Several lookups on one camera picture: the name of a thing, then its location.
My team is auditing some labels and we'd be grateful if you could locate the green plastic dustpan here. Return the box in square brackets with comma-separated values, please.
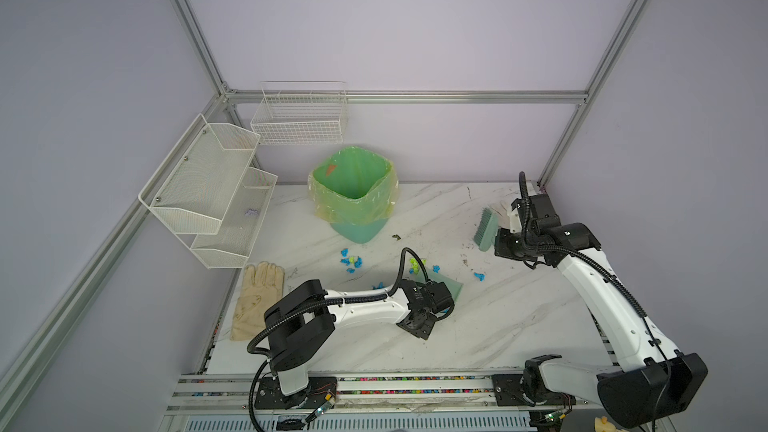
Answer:
[428, 272, 463, 302]

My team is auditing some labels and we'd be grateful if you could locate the green hand brush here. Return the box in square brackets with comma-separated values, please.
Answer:
[473, 207, 499, 252]

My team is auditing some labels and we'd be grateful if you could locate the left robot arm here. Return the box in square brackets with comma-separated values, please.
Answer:
[246, 247, 455, 431]

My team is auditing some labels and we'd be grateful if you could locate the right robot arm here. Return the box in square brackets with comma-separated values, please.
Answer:
[494, 173, 708, 428]

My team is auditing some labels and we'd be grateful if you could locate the white glove yellow cuff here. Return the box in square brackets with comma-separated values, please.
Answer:
[488, 201, 521, 233]

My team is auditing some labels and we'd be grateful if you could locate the lime green scrap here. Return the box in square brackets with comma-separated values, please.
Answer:
[409, 257, 428, 275]

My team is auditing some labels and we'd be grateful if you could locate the blue green scrap cluster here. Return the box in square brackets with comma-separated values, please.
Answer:
[340, 248, 363, 274]

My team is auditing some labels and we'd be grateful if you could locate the green trash bin with bag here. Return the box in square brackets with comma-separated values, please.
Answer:
[308, 146, 399, 244]

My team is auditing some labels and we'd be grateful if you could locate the beige work glove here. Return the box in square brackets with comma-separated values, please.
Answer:
[231, 262, 285, 341]

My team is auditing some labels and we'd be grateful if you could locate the yellow object bottom right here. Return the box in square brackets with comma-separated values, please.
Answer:
[594, 416, 618, 432]

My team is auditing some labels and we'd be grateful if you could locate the white mesh two-tier shelf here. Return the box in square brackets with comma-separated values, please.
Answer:
[138, 115, 278, 269]

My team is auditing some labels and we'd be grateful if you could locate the aluminium front rail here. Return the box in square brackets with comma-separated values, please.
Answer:
[163, 368, 615, 418]

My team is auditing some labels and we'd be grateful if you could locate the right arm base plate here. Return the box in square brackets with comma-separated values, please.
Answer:
[491, 372, 575, 407]

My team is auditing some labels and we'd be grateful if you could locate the white wire basket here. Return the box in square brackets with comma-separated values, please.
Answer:
[250, 81, 348, 146]

